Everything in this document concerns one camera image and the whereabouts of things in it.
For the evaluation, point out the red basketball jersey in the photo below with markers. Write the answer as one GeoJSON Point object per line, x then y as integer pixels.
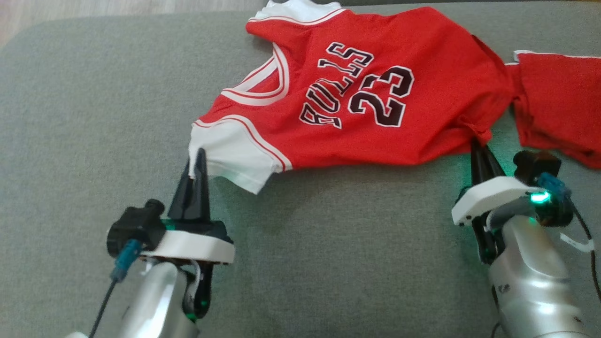
{"type": "Point", "coordinates": [436, 108]}

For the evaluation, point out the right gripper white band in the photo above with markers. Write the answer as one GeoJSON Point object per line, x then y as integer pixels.
{"type": "Point", "coordinates": [488, 197]}

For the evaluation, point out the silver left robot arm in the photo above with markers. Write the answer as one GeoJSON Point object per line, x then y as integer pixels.
{"type": "Point", "coordinates": [150, 305]}

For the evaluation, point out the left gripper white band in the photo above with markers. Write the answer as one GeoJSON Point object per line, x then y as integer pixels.
{"type": "Point", "coordinates": [192, 246]}

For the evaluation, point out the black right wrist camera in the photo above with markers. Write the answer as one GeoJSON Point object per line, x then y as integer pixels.
{"type": "Point", "coordinates": [537, 164]}

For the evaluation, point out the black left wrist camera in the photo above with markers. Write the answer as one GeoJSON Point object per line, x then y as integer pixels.
{"type": "Point", "coordinates": [134, 227]}

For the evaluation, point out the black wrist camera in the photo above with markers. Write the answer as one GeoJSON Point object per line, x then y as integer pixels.
{"type": "Point", "coordinates": [134, 227]}
{"type": "Point", "coordinates": [537, 164]}

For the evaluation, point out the red Bulls 23 jersey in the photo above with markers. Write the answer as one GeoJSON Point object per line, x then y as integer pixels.
{"type": "Point", "coordinates": [554, 103]}

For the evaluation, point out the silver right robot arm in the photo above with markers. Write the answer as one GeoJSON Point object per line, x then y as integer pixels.
{"type": "Point", "coordinates": [530, 281]}

